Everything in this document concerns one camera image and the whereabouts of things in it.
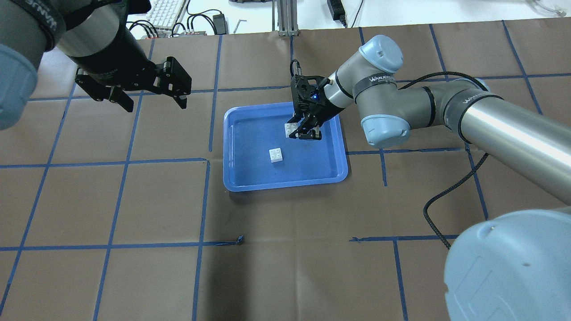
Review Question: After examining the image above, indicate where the aluminium frame post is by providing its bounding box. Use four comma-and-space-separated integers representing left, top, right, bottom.
273, 0, 299, 37

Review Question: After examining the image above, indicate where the white toy block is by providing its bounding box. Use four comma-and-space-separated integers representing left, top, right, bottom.
269, 148, 284, 163
284, 123, 298, 138

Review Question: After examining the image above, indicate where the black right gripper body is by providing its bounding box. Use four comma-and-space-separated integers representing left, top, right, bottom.
300, 101, 341, 128

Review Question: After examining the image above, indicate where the blue plastic tray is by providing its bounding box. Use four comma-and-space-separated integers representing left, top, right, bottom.
223, 102, 349, 192

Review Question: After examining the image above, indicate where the black braided cable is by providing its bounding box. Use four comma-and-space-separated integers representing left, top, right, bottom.
397, 71, 491, 250

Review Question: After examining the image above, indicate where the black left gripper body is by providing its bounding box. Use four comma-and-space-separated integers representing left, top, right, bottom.
75, 56, 192, 100

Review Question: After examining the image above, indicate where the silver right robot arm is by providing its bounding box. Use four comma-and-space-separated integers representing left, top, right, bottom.
290, 27, 570, 321

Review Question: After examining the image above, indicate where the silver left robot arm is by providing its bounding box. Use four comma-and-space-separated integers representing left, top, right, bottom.
0, 0, 192, 130

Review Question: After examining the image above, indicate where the white keyboard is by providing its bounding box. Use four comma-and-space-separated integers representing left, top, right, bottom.
145, 0, 187, 30

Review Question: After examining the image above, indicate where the black power adapter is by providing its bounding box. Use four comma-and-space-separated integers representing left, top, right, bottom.
212, 13, 228, 35

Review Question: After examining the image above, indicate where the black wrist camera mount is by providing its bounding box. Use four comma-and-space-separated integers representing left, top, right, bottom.
291, 74, 331, 115

